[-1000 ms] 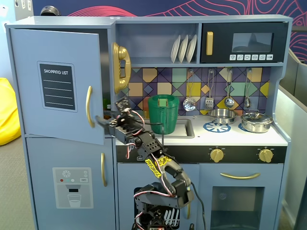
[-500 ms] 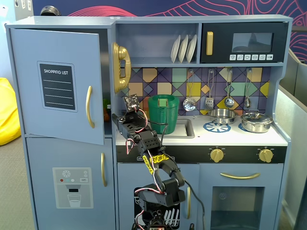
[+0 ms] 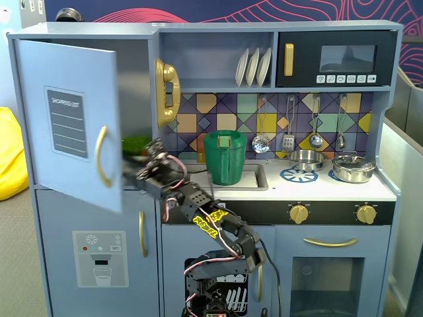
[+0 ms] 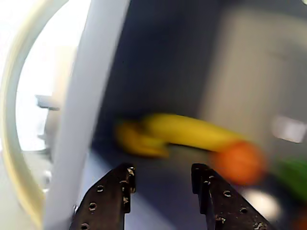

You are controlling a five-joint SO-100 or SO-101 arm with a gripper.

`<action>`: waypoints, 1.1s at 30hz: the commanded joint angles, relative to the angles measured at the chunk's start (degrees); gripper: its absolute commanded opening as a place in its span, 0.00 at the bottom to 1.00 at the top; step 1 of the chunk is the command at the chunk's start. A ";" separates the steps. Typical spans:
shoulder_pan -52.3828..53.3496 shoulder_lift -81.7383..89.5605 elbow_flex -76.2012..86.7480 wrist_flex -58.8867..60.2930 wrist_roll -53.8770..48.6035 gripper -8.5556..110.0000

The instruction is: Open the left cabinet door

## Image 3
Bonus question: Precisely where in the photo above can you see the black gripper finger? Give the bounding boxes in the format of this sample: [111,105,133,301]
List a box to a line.
[122,153,150,166]
[122,168,146,182]

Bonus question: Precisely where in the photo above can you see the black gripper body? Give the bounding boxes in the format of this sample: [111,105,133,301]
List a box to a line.
[135,137,190,200]

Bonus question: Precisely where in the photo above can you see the gold shopping list door handle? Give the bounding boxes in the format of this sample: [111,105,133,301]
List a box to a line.
[95,125,114,189]

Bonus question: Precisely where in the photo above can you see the blue shopping list door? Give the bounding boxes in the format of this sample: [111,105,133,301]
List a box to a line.
[14,39,124,213]

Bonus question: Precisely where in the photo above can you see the blue dishwasher door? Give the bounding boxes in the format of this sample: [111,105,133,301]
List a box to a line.
[161,225,276,317]

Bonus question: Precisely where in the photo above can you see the blue water dispenser door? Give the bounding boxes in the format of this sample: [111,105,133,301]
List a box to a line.
[35,188,160,317]

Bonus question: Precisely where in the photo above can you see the blue toy kitchen cabinet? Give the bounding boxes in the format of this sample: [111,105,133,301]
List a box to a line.
[7,20,404,317]

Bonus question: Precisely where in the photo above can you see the blue oven door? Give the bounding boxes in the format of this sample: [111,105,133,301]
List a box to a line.
[274,225,392,317]

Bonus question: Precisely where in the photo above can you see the green textured toy food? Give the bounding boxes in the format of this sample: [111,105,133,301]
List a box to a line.
[122,135,151,156]

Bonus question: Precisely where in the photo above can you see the green plastic pitcher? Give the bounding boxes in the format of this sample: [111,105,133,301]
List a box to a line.
[203,129,248,186]

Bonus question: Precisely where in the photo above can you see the gold toy telephone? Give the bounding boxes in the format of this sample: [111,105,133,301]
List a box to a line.
[155,58,182,129]

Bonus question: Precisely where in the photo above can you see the grey toy sink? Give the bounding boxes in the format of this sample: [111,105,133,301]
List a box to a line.
[180,162,270,192]

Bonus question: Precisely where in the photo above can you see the metal skimmer spoon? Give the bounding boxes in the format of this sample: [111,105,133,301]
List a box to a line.
[252,95,272,155]

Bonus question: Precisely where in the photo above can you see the yellow beanbag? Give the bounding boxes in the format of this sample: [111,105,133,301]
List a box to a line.
[0,106,30,202]

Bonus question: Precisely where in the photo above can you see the metal slotted spatula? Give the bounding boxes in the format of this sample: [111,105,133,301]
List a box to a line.
[281,95,295,153]

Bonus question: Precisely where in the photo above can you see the white toy plate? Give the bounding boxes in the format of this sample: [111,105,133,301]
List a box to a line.
[256,47,272,88]
[245,48,261,88]
[235,48,250,88]

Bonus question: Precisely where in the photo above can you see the gold stove knob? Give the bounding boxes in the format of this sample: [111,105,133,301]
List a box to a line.
[289,203,311,225]
[356,204,377,225]

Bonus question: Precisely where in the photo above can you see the steel frying pan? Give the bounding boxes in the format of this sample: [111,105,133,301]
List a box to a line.
[266,149,328,173]

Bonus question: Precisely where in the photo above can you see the metal ladle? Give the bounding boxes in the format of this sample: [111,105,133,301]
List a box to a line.
[309,94,323,150]

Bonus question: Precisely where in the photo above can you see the black round helmet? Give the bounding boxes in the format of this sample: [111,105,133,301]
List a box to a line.
[55,7,84,24]

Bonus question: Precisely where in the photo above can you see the grey locker with tags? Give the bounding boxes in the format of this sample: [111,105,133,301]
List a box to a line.
[19,0,46,30]

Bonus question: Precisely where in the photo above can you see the metal whisk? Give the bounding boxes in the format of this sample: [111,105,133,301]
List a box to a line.
[336,94,348,150]

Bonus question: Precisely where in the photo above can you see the steel pot with lid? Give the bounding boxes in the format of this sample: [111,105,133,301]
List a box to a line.
[331,151,377,184]

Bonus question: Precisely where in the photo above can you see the grey metal partition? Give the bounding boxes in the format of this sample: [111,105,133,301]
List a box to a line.
[379,65,423,317]

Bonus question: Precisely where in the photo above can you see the black toy microwave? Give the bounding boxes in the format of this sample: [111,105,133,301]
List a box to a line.
[276,30,398,88]

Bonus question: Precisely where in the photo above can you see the gold dishwasher door handle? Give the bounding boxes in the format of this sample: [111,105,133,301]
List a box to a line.
[256,264,264,303]

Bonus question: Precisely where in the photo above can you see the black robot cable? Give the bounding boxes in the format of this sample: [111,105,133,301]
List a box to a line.
[259,239,283,317]

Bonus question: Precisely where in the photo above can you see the gold microwave door handle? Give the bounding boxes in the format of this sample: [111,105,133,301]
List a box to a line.
[284,43,295,77]

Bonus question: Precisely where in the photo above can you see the gold oven door handle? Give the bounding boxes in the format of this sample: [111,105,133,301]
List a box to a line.
[303,237,360,248]

